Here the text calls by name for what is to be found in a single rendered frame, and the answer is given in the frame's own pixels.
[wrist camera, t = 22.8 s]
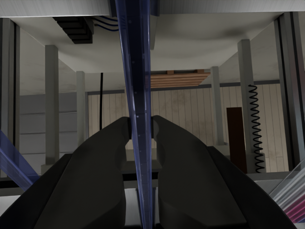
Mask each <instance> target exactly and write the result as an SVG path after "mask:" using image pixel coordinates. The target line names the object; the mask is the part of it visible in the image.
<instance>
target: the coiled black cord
mask: <svg viewBox="0 0 305 229"><path fill-rule="evenodd" d="M248 86H249V87H255V89H253V90H250V91H249V92H250V93H256V94H255V95H253V96H250V97H249V98H250V99H256V101H253V102H250V104H251V105H257V106H256V107H254V108H251V109H250V110H252V111H257V113H254V114H251V116H252V117H257V119H254V120H252V121H251V122H252V123H256V124H258V125H254V126H252V128H253V129H257V130H259V131H255V132H253V133H252V134H253V135H256V136H259V137H256V138H253V141H255V142H259V143H257V144H262V142H261V141H257V140H255V139H257V138H261V137H262V136H261V135H258V134H254V133H256V132H260V131H261V129H258V128H254V127H256V126H259V125H260V123H258V122H254V121H255V120H258V119H260V117H259V116H254V115H255V114H258V113H259V111H258V110H254V109H255V108H257V107H259V105H258V104H253V103H255V102H257V101H258V98H254V96H257V95H258V93H257V92H254V90H256V89H257V86H254V85H248ZM257 144H254V145H253V146H254V147H256V146H255V145H257ZM256 148H259V149H257V150H255V151H254V153H255V154H259V153H256V151H259V150H263V148H261V147H256ZM260 156H263V154H259V155H258V156H255V157H254V158H255V159H256V158H257V157H260ZM256 160H258V161H259V162H256V163H255V165H256V166H257V167H260V168H257V169H256V172H257V173H261V172H258V171H257V170H259V169H264V167H262V166H258V165H257V164H258V163H262V162H264V161H263V160H259V159H256Z"/></svg>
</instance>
